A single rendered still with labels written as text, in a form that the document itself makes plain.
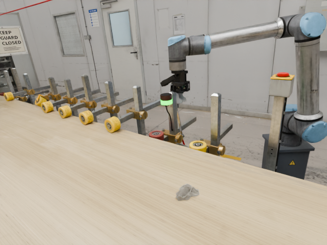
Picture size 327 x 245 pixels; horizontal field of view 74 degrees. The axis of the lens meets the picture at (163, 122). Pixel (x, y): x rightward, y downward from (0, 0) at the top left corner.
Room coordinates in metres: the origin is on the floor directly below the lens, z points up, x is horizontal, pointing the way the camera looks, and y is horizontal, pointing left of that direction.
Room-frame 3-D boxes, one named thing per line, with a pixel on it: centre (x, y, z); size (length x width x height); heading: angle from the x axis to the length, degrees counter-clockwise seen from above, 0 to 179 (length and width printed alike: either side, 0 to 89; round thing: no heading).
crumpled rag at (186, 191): (0.58, -0.06, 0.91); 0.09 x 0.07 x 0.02; 120
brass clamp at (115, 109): (1.44, 0.36, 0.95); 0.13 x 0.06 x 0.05; 52
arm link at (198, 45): (1.20, -0.21, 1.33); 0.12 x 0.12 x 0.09; 4
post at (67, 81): (1.74, 0.73, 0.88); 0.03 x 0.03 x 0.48; 52
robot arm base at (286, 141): (1.41, -0.89, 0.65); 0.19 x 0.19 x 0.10
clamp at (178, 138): (1.13, -0.03, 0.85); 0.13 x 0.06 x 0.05; 52
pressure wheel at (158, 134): (1.06, 0.04, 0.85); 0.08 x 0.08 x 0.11
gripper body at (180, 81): (1.17, -0.10, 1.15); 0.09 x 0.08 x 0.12; 52
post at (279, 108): (0.80, -0.45, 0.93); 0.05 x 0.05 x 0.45; 52
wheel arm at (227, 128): (1.06, -0.28, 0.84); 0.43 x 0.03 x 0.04; 142
